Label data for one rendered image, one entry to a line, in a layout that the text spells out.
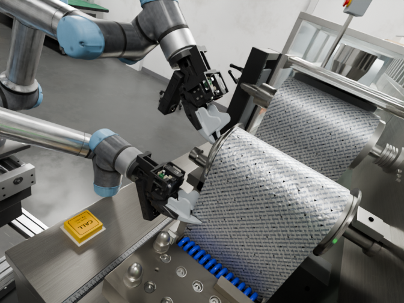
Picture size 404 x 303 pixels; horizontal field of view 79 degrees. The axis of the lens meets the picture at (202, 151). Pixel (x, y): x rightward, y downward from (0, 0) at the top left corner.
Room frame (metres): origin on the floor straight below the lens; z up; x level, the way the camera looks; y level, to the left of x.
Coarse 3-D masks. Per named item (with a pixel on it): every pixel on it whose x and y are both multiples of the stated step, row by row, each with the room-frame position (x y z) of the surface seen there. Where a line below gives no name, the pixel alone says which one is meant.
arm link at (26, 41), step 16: (64, 0) 0.77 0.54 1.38; (16, 32) 0.72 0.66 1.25; (32, 32) 0.73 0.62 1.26; (16, 48) 0.72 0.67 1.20; (32, 48) 0.74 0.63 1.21; (16, 64) 0.73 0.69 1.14; (32, 64) 0.76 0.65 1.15; (0, 80) 0.74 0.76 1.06; (16, 80) 0.74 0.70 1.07; (32, 80) 0.79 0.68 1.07; (16, 96) 0.74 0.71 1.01; (32, 96) 0.79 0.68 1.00
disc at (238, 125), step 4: (236, 124) 0.47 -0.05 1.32; (240, 124) 0.48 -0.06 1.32; (232, 128) 0.45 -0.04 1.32; (236, 128) 0.47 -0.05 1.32; (240, 128) 0.49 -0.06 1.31; (244, 128) 0.52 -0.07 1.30; (228, 132) 0.44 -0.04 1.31; (232, 132) 0.45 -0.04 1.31; (224, 136) 0.43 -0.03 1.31; (228, 136) 0.44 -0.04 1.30; (224, 140) 0.43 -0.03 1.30; (220, 144) 0.42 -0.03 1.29; (216, 148) 0.41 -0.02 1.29; (216, 152) 0.41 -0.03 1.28; (212, 156) 0.41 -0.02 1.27; (212, 160) 0.41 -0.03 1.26; (208, 164) 0.40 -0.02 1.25; (208, 168) 0.41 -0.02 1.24; (208, 172) 0.41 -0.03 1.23; (204, 176) 0.41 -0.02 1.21
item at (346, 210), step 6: (216, 144) 0.43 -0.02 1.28; (210, 156) 0.42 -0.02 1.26; (348, 204) 0.36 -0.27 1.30; (348, 210) 0.35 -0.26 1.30; (342, 216) 0.34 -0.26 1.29; (336, 222) 0.33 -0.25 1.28; (342, 222) 0.33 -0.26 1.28; (336, 228) 0.33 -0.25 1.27; (330, 234) 0.33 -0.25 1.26; (324, 240) 0.33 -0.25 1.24
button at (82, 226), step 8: (80, 216) 0.43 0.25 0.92; (88, 216) 0.44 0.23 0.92; (64, 224) 0.40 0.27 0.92; (72, 224) 0.40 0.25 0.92; (80, 224) 0.41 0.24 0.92; (88, 224) 0.42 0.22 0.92; (96, 224) 0.43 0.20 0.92; (72, 232) 0.38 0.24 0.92; (80, 232) 0.39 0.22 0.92; (88, 232) 0.40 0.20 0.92; (96, 232) 0.42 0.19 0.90; (80, 240) 0.37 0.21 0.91
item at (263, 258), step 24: (216, 192) 0.40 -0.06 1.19; (216, 216) 0.39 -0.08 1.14; (240, 216) 0.37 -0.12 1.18; (192, 240) 0.40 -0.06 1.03; (216, 240) 0.38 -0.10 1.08; (240, 240) 0.37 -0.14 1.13; (264, 240) 0.35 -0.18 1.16; (288, 240) 0.34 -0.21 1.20; (240, 264) 0.36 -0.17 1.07; (264, 264) 0.34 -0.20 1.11; (288, 264) 0.33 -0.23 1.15; (264, 288) 0.33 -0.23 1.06
